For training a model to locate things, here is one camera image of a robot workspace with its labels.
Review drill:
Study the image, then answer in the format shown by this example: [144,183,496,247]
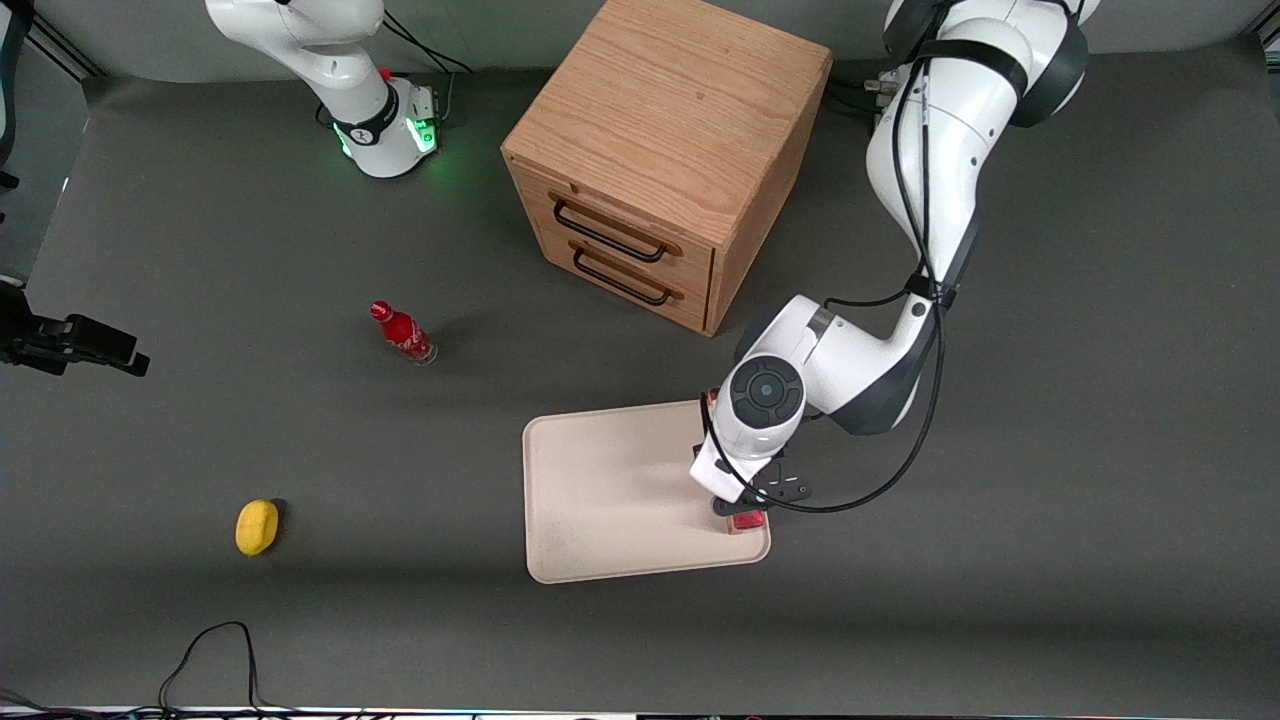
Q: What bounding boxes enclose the beige plastic tray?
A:
[521,398,773,585]

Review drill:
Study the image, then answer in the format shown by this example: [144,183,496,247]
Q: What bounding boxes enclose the red cola bottle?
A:
[369,300,439,367]

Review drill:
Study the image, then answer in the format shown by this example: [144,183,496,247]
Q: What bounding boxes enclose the wooden drawer cabinet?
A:
[500,0,835,338]

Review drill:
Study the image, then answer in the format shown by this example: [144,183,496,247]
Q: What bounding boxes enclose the yellow lemon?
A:
[235,499,281,557]

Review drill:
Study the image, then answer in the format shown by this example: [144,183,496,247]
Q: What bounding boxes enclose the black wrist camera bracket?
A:
[744,452,814,507]

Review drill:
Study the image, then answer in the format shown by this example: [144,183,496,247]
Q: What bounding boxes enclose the black drawer handle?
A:
[571,246,674,307]
[551,198,670,264]

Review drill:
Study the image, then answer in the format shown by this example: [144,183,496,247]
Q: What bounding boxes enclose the black left arm base cable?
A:
[830,68,896,113]

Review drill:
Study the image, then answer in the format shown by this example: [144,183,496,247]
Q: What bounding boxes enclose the black arm base cable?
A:
[830,68,896,113]
[382,10,475,126]

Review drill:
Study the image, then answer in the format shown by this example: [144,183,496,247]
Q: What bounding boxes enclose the black right arm base cable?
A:
[382,10,475,126]

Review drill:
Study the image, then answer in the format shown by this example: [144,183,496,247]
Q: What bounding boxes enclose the black looped cable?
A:
[150,621,301,719]

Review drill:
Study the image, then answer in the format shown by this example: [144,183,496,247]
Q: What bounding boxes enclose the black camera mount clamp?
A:
[0,282,152,379]

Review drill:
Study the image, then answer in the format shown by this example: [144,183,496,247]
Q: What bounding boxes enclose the black stand strap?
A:
[0,0,37,193]

